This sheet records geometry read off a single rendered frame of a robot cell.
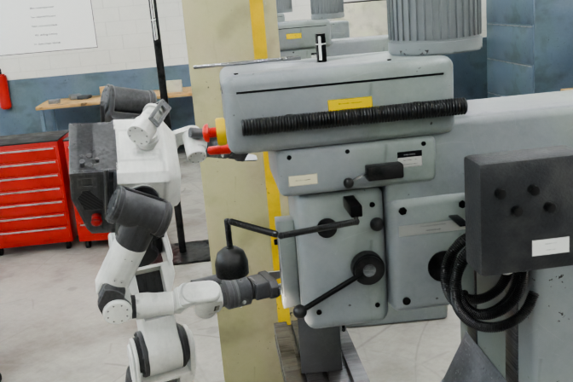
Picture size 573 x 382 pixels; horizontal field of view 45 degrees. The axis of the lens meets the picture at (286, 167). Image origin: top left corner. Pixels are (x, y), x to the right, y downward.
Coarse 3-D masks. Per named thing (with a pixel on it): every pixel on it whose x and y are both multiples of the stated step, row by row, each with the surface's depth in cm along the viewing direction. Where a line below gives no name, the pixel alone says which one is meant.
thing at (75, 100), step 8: (168, 80) 972; (176, 80) 966; (168, 88) 970; (176, 88) 968; (184, 88) 1011; (568, 88) 728; (72, 96) 980; (80, 96) 976; (88, 96) 978; (96, 96) 995; (168, 96) 952; (176, 96) 953; (40, 104) 960; (48, 104) 953; (56, 104) 945; (64, 104) 939; (72, 104) 939; (80, 104) 940; (88, 104) 942; (96, 104) 943; (40, 112) 939; (56, 128) 1010
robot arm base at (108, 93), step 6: (108, 84) 206; (102, 90) 209; (108, 90) 205; (114, 90) 205; (150, 90) 212; (102, 96) 208; (108, 96) 204; (114, 96) 204; (150, 96) 210; (156, 96) 211; (108, 102) 204; (114, 102) 204; (108, 108) 204; (108, 114) 204; (114, 114) 203; (120, 114) 204; (126, 114) 205; (132, 114) 206; (138, 114) 207; (108, 120) 207
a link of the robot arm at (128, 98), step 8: (120, 88) 207; (128, 88) 209; (120, 96) 205; (128, 96) 206; (136, 96) 208; (144, 96) 209; (120, 104) 205; (128, 104) 206; (136, 104) 208; (144, 104) 209; (128, 112) 207; (136, 112) 209
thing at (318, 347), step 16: (304, 320) 198; (304, 336) 200; (320, 336) 200; (336, 336) 200; (304, 352) 201; (320, 352) 201; (336, 352) 201; (304, 368) 202; (320, 368) 202; (336, 368) 202
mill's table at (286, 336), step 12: (276, 324) 235; (276, 336) 227; (288, 336) 226; (348, 336) 222; (276, 348) 234; (288, 348) 218; (348, 348) 215; (288, 360) 211; (300, 360) 213; (348, 360) 208; (360, 360) 207; (288, 372) 204; (300, 372) 206; (324, 372) 205; (336, 372) 202; (348, 372) 204; (360, 372) 201
